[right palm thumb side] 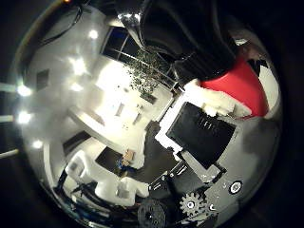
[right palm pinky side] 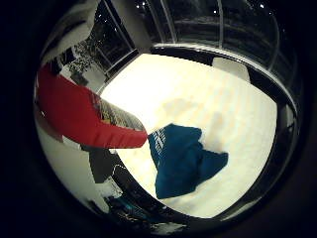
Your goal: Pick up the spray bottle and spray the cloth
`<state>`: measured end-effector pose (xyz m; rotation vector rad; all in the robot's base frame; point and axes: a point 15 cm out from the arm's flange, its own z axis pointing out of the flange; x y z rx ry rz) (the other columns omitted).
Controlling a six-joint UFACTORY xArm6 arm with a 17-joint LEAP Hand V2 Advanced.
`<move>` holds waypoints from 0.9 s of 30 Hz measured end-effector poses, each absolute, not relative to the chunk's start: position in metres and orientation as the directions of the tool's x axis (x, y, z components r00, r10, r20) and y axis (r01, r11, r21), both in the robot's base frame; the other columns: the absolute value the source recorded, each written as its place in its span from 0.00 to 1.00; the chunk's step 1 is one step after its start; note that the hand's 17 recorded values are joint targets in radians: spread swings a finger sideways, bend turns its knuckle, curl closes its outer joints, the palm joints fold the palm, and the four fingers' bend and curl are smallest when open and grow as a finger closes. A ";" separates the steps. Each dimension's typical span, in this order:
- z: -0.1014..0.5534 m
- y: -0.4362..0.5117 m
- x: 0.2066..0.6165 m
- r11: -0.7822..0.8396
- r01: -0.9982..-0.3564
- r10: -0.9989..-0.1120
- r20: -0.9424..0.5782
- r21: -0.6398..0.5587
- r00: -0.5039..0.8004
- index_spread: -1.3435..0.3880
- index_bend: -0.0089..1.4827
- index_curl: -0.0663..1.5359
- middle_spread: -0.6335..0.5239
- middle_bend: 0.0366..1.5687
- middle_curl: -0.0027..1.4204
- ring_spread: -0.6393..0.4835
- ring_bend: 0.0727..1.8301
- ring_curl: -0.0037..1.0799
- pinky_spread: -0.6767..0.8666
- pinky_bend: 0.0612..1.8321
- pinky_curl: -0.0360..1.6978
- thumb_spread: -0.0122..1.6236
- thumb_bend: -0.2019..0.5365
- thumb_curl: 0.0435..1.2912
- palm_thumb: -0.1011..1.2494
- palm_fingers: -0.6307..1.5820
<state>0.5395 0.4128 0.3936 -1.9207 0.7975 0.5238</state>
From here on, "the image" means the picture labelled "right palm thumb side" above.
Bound green leafy plant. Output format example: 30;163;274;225
126;47;167;97

